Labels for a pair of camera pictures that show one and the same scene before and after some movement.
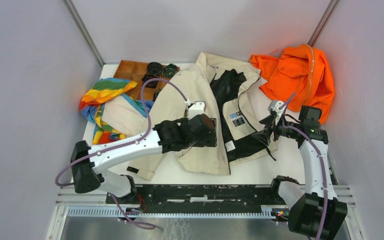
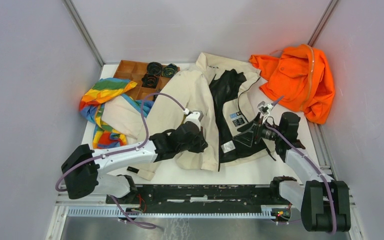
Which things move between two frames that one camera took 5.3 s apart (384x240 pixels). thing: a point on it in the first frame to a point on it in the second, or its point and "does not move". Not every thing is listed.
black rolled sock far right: x=170 y=70 does not move
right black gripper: x=263 y=135 to x=245 y=138
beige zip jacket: x=234 y=96 does not move
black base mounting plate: x=203 y=197 does not move
